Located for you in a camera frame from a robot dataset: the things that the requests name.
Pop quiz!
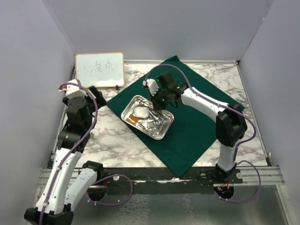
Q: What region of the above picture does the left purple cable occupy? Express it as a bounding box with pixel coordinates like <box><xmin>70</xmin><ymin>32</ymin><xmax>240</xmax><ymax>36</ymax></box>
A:
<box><xmin>38</xmin><ymin>83</ymin><xmax>134</xmax><ymax>225</ymax></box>

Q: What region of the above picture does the small framed whiteboard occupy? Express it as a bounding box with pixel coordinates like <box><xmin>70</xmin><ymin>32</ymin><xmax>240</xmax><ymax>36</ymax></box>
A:
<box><xmin>75</xmin><ymin>52</ymin><xmax>125</xmax><ymax>88</ymax></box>

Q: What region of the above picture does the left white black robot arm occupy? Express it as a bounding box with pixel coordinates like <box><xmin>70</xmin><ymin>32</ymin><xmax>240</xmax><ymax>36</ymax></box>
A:
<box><xmin>24</xmin><ymin>79</ymin><xmax>106</xmax><ymax>225</ymax></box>

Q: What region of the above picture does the white gauze pad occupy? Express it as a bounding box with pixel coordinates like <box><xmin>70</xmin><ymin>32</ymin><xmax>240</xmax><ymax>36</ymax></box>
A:
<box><xmin>133</xmin><ymin>106</ymin><xmax>150</xmax><ymax>119</ymax></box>

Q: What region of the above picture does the black mounting base rail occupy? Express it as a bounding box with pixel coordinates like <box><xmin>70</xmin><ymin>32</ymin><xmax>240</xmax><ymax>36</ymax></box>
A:
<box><xmin>103</xmin><ymin>167</ymin><xmax>242</xmax><ymax>185</ymax></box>

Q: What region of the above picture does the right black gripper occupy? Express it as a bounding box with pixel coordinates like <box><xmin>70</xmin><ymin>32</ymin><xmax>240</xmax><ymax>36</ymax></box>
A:
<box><xmin>148</xmin><ymin>87</ymin><xmax>171</xmax><ymax>111</ymax></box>

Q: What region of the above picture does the purple cable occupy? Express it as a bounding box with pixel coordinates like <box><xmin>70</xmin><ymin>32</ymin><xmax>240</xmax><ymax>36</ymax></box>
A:
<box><xmin>38</xmin><ymin>83</ymin><xmax>134</xmax><ymax>225</ymax></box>
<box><xmin>144</xmin><ymin>64</ymin><xmax>262</xmax><ymax>204</ymax></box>

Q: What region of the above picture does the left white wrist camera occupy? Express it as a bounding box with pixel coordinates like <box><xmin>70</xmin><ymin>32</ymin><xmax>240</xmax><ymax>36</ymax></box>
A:
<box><xmin>59</xmin><ymin>79</ymin><xmax>86</xmax><ymax>99</ymax></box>

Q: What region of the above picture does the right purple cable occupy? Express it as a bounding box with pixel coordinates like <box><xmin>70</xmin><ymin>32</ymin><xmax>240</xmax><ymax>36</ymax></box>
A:
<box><xmin>144</xmin><ymin>64</ymin><xmax>262</xmax><ymax>204</ymax></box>

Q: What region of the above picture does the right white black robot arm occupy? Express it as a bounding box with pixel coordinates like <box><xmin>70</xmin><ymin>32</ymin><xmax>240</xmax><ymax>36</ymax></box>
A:
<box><xmin>142</xmin><ymin>72</ymin><xmax>248</xmax><ymax>183</ymax></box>

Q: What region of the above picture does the pile of steel instruments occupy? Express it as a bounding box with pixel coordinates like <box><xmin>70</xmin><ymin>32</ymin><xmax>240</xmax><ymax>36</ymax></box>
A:
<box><xmin>138</xmin><ymin>110</ymin><xmax>166</xmax><ymax>130</ymax></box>

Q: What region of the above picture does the orange indicator strip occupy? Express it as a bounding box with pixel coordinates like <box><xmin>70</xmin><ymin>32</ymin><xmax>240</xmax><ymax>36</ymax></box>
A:
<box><xmin>126</xmin><ymin>114</ymin><xmax>139</xmax><ymax>126</ymax></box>

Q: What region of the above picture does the stainless steel instrument tray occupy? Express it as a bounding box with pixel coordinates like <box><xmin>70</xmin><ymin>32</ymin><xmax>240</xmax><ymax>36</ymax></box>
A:
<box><xmin>120</xmin><ymin>95</ymin><xmax>174</xmax><ymax>140</ymax></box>

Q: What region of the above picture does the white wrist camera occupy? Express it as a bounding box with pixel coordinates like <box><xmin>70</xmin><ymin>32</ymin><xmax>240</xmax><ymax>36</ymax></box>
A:
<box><xmin>142</xmin><ymin>79</ymin><xmax>160</xmax><ymax>97</ymax></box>
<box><xmin>59</xmin><ymin>79</ymin><xmax>86</xmax><ymax>99</ymax></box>

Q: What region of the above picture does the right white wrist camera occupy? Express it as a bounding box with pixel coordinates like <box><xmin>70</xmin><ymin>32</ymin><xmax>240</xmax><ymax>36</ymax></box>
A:
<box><xmin>142</xmin><ymin>79</ymin><xmax>160</xmax><ymax>97</ymax></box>

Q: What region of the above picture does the green surgical drape cloth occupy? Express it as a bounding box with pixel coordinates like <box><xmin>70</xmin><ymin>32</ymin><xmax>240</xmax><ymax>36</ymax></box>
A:
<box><xmin>106</xmin><ymin>55</ymin><xmax>246</xmax><ymax>178</ymax></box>

